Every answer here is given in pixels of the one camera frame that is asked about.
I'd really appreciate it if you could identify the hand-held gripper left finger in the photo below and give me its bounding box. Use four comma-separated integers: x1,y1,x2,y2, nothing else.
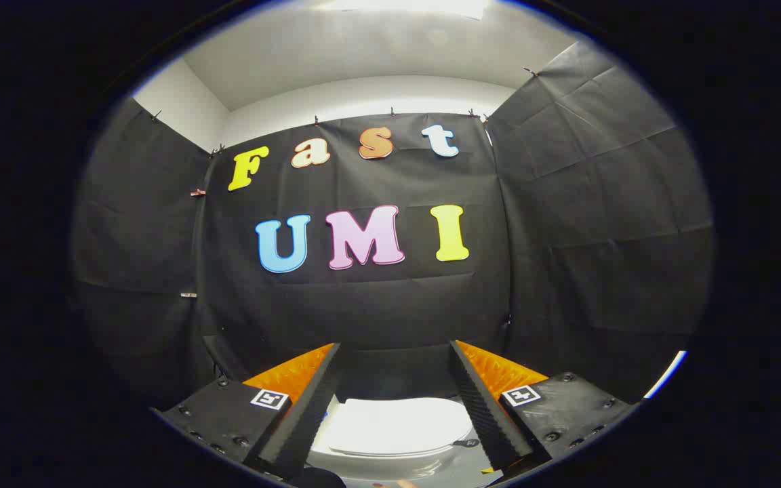
152,342,346,481

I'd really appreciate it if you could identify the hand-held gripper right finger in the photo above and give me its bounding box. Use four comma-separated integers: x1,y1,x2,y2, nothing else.
449,340,638,477

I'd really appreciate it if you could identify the white toilet bowl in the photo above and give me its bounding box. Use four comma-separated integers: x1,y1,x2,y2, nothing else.
306,396,500,488

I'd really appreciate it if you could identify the white toilet lid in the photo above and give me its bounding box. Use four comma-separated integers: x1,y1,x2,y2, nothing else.
326,397,477,457

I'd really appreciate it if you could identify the black backdrop cloth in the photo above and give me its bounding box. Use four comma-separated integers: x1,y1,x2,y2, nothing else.
72,41,715,407

